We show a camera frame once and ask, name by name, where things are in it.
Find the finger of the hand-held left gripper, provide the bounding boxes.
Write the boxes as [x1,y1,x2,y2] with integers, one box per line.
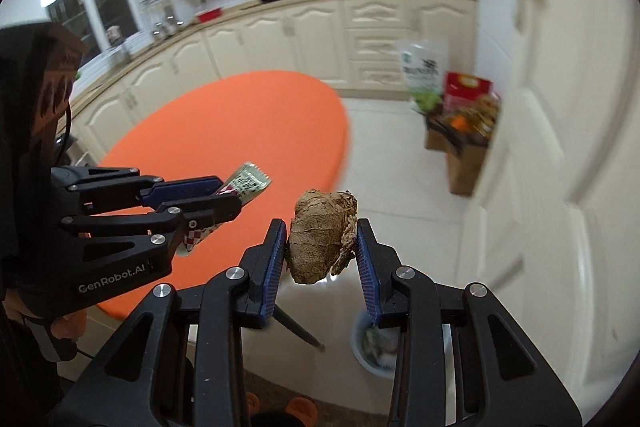
[50,166,224,212]
[60,194,243,254]

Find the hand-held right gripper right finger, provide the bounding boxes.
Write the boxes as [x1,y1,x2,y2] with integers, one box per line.
[355,218,583,427]

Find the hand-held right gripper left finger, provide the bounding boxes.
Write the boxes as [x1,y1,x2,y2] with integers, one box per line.
[52,219,290,427]

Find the red checkered snack packet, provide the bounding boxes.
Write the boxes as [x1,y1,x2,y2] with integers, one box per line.
[175,162,273,258]

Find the dried brown lump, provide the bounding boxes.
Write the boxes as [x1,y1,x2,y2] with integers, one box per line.
[287,188,360,285]

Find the light blue plastic bin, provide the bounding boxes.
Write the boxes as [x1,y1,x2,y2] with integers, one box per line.
[350,309,403,380]

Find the person's left hand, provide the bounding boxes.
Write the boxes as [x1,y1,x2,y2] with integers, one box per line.
[52,311,88,340]

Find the round table with orange cloth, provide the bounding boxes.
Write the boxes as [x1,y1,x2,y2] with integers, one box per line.
[95,71,351,353]

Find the brown paper bag with bottles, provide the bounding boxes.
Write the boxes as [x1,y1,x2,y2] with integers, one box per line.
[446,139,488,196]

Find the metal sink faucet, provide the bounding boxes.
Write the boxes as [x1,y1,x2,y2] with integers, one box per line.
[105,24,133,60]

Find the cream base cabinets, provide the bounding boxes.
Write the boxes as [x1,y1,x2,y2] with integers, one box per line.
[70,0,478,148]

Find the red gift box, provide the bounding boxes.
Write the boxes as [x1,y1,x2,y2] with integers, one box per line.
[444,72,501,112]

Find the clear rice bag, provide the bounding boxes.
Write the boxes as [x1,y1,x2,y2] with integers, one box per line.
[397,39,448,112]

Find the white panel door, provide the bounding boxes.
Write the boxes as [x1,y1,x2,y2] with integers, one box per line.
[470,0,640,427]

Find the wall utensil rack with ladles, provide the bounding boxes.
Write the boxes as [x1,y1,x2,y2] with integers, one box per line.
[140,0,186,38]

